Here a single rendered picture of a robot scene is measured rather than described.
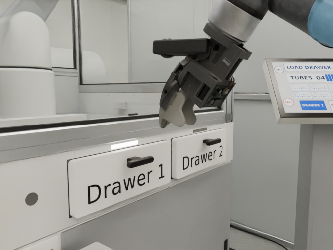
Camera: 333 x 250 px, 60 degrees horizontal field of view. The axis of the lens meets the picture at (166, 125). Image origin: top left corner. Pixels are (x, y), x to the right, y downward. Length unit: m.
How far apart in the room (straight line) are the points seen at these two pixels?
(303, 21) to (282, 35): 1.70
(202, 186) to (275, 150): 1.25
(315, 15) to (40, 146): 0.45
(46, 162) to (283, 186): 1.83
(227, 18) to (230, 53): 0.05
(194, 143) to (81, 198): 0.39
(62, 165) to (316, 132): 1.04
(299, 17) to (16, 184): 0.48
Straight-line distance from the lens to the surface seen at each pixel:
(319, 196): 1.41
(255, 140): 2.19
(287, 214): 2.23
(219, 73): 0.48
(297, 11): 0.43
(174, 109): 0.52
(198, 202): 0.95
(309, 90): 1.28
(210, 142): 0.85
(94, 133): 0.60
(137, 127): 0.67
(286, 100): 1.21
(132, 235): 0.74
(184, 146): 0.80
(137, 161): 0.61
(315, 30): 0.43
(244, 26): 0.47
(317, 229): 1.46
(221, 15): 0.47
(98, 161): 0.59
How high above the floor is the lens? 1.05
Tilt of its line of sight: 7 degrees down
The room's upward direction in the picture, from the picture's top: straight up
